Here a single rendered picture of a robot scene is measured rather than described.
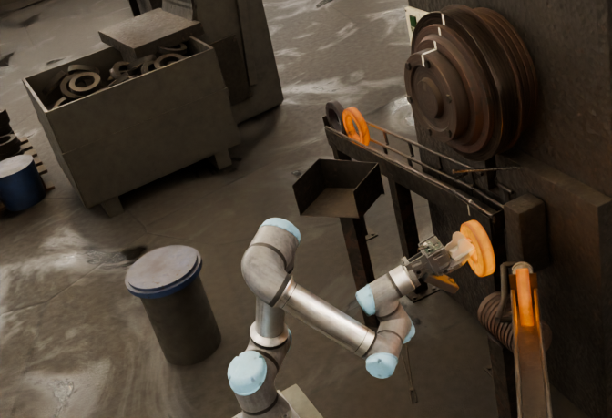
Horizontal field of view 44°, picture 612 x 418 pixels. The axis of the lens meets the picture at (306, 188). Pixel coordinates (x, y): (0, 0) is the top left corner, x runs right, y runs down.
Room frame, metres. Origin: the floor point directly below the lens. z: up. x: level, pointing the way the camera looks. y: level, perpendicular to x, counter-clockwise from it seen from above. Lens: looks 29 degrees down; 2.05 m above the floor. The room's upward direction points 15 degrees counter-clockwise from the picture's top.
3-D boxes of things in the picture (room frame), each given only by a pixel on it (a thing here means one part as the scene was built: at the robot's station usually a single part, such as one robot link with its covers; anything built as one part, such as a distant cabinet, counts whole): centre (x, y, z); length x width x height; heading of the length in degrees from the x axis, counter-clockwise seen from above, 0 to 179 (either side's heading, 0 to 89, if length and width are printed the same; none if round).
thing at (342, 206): (2.48, -0.12, 0.36); 0.26 x 0.20 x 0.72; 52
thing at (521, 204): (1.87, -0.61, 0.68); 0.11 x 0.08 x 0.24; 107
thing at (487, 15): (2.11, -0.61, 1.11); 0.47 x 0.10 x 0.47; 17
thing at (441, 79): (2.06, -0.44, 1.11); 0.28 x 0.06 x 0.28; 17
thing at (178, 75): (4.52, 0.93, 0.39); 1.03 x 0.83 x 0.79; 111
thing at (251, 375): (1.71, 0.29, 0.54); 0.13 x 0.12 x 0.14; 153
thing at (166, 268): (2.64, 0.65, 0.22); 0.32 x 0.32 x 0.43
